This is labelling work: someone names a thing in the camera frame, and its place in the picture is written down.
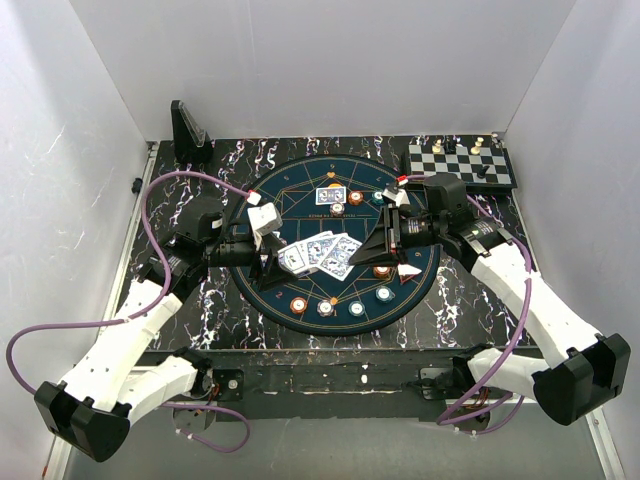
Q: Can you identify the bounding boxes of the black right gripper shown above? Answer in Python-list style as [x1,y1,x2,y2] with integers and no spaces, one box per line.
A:
[348,204,446,268]

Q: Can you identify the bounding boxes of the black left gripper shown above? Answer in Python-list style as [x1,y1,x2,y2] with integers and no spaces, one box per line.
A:
[204,229,299,289]

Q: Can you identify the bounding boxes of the orange chips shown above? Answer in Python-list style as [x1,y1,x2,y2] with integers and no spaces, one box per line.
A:
[373,266,392,279]
[348,191,363,206]

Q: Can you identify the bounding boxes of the green chips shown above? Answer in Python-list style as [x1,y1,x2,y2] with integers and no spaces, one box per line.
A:
[375,286,394,303]
[370,191,385,205]

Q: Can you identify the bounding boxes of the orange poker chip stack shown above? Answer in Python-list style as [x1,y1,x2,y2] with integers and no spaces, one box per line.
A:
[290,297,308,315]

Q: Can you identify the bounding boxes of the pulled face-down playing card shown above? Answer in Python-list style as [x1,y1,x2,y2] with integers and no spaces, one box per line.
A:
[318,233,362,281]

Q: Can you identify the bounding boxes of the deck of playing cards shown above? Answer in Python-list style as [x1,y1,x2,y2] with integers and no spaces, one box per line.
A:
[300,231,344,267]

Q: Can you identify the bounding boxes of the blue white chips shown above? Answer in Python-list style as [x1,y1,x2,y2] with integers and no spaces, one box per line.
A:
[330,203,345,218]

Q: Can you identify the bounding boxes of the blue white poker chip stack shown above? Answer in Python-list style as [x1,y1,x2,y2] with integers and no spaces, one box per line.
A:
[317,299,334,317]

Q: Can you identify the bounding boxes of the blue playing card box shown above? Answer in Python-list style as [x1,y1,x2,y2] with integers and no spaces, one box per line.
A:
[278,242,318,277]

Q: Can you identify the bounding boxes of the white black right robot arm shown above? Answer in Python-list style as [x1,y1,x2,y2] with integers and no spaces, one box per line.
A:
[349,173,631,426]

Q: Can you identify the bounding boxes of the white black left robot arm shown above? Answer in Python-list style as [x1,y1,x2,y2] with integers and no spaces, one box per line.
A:
[34,193,284,462]

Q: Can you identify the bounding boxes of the green poker chip stack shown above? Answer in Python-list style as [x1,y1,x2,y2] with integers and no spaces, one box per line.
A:
[348,301,365,317]

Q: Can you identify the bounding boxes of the round blue poker mat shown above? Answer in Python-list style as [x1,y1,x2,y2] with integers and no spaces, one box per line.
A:
[230,155,440,336]

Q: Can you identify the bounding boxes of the black chess piece front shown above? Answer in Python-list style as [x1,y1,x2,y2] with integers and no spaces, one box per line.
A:
[477,165,490,179]

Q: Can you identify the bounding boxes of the black chess piece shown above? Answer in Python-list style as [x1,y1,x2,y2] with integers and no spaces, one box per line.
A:
[444,136,457,155]
[477,165,490,179]

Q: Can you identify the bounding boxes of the black chess piece back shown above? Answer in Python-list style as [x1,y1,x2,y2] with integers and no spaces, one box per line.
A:
[444,136,457,155]

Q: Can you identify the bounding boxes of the black white chess board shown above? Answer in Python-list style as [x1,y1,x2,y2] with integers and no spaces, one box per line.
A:
[402,142,517,193]

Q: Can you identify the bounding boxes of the white chess piece right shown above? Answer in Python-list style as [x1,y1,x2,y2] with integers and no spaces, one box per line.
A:
[469,137,484,155]

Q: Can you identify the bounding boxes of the black card holder stand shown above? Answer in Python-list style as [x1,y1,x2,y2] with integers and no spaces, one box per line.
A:
[170,100,214,165]

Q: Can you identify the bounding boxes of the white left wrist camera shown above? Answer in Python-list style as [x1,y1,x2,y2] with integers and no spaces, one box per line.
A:
[247,203,283,248]

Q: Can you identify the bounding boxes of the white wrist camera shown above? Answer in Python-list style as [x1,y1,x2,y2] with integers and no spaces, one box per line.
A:
[382,184,410,208]
[247,203,283,248]

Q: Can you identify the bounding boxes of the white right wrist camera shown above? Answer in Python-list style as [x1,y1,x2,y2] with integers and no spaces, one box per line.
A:
[382,184,410,208]

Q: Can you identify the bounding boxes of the aluminium rail frame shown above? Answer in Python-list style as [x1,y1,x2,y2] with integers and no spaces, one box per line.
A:
[42,142,626,480]

